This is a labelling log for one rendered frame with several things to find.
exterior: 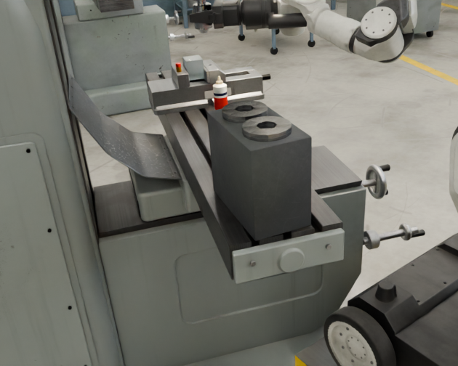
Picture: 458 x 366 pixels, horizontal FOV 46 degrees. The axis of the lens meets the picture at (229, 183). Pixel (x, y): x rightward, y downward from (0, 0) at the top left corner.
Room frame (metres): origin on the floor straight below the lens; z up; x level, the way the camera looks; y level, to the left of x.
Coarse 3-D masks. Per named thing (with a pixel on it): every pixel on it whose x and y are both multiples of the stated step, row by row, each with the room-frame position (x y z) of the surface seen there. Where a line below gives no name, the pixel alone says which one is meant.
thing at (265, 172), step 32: (224, 128) 0.94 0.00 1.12; (256, 128) 0.89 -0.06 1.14; (288, 128) 0.88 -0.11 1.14; (224, 160) 0.95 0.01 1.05; (256, 160) 0.83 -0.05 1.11; (288, 160) 0.85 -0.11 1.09; (224, 192) 0.96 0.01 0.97; (256, 192) 0.83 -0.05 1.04; (288, 192) 0.85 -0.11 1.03; (256, 224) 0.83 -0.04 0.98; (288, 224) 0.85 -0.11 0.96
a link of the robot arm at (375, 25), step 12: (384, 0) 1.24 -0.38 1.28; (396, 0) 1.21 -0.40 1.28; (408, 0) 1.23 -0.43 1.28; (372, 12) 1.21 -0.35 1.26; (384, 12) 1.20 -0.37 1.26; (396, 12) 1.19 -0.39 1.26; (408, 12) 1.20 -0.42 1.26; (372, 24) 1.19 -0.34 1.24; (384, 24) 1.18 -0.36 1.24; (396, 24) 1.17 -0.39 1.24; (408, 24) 1.23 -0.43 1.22; (372, 36) 1.18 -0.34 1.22; (384, 36) 1.17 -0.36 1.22; (408, 36) 1.25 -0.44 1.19; (384, 60) 1.24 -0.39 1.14
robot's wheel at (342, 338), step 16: (336, 320) 1.00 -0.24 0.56; (352, 320) 0.96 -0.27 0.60; (368, 320) 0.96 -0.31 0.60; (336, 336) 1.02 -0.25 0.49; (352, 336) 0.98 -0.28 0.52; (368, 336) 0.92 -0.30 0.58; (384, 336) 0.93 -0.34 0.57; (336, 352) 1.00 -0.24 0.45; (352, 352) 0.98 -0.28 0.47; (368, 352) 0.94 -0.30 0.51; (384, 352) 0.90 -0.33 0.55
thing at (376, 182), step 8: (368, 168) 1.58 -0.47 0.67; (376, 168) 1.54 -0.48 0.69; (384, 168) 1.55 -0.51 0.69; (368, 176) 1.59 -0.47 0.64; (376, 176) 1.54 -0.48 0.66; (384, 176) 1.51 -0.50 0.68; (368, 184) 1.53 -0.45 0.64; (376, 184) 1.54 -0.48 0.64; (384, 184) 1.50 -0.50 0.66; (376, 192) 1.54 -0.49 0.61; (384, 192) 1.50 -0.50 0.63
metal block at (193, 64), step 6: (198, 54) 1.66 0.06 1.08; (186, 60) 1.60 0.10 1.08; (192, 60) 1.60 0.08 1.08; (198, 60) 1.60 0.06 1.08; (186, 66) 1.59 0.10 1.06; (192, 66) 1.60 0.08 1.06; (198, 66) 1.60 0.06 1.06; (192, 72) 1.60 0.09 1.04; (198, 72) 1.60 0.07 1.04; (192, 78) 1.60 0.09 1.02; (198, 78) 1.60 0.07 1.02
